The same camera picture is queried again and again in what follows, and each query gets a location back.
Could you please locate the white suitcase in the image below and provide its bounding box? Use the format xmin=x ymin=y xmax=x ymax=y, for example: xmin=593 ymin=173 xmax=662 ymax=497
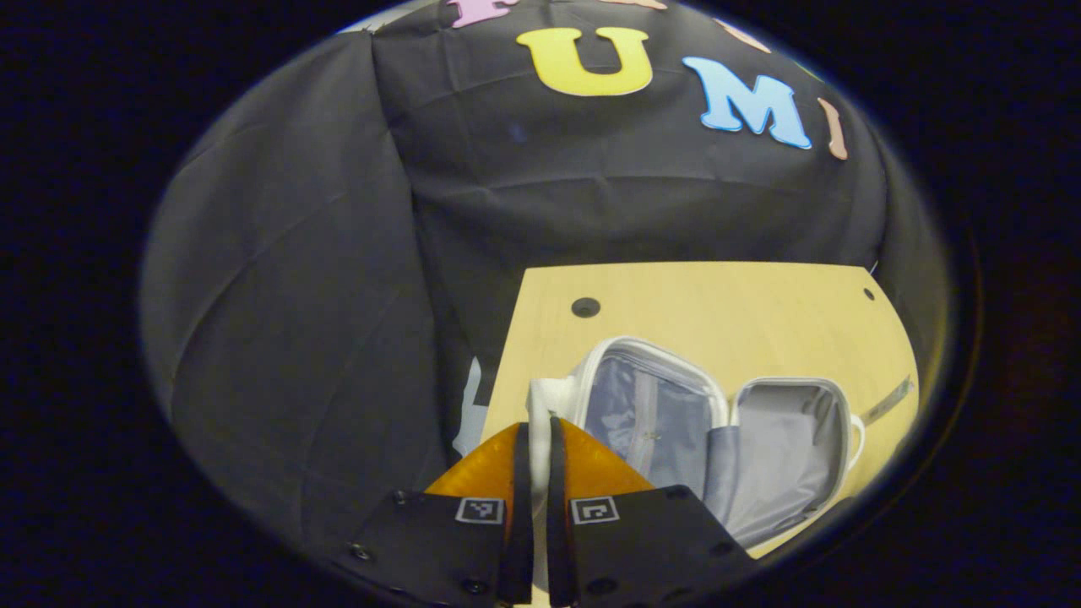
xmin=527 ymin=335 xmax=867 ymax=551

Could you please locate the black backdrop cloth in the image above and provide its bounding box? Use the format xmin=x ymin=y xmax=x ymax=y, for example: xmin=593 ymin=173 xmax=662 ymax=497
xmin=139 ymin=0 xmax=953 ymax=562

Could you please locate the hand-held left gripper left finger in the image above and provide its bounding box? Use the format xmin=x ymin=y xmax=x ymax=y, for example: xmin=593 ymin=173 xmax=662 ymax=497
xmin=346 ymin=422 xmax=535 ymax=606

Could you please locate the slim green tube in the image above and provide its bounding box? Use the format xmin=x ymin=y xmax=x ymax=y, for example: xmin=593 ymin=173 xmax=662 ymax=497
xmin=861 ymin=375 xmax=916 ymax=426

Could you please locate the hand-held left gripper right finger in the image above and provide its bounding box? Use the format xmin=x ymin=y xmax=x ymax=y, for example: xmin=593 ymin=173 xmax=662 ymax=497
xmin=546 ymin=415 xmax=758 ymax=608

